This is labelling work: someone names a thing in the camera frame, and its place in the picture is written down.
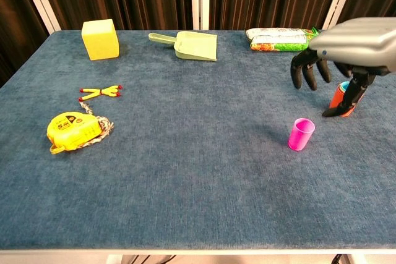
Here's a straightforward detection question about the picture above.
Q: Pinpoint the yellow tape measure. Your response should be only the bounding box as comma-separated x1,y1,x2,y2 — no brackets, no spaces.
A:
46,111,103,155

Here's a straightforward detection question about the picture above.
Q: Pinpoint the light green plastic dustpan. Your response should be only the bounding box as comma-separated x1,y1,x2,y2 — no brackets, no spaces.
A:
148,31,218,62

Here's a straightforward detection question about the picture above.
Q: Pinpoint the small pink plastic cup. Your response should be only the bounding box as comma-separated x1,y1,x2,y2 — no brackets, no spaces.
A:
288,117,316,152

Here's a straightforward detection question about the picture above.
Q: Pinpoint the yellow cube block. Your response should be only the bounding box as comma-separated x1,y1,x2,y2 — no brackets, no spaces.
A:
81,19,120,61

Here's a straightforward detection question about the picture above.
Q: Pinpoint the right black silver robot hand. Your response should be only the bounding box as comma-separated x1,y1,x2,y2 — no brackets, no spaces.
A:
290,17,396,119

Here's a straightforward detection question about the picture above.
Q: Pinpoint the white table frame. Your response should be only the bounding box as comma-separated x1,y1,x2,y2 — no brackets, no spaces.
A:
0,247,396,264

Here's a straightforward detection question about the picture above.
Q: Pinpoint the braided grey cord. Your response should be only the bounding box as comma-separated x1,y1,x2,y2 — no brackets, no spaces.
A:
78,98,114,149

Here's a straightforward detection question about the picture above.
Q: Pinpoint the green white snack bag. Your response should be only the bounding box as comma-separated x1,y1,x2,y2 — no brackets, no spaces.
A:
246,25,323,52

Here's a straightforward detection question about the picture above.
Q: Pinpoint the large orange-red plastic cup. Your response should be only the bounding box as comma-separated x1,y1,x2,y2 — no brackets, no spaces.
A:
329,83,364,119

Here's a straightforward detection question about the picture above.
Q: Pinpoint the blue table cloth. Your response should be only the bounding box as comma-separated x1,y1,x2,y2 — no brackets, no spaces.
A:
0,30,396,251

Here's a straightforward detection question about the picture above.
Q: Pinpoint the black cable bundle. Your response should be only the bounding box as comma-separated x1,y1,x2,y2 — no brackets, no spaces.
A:
132,254,177,264

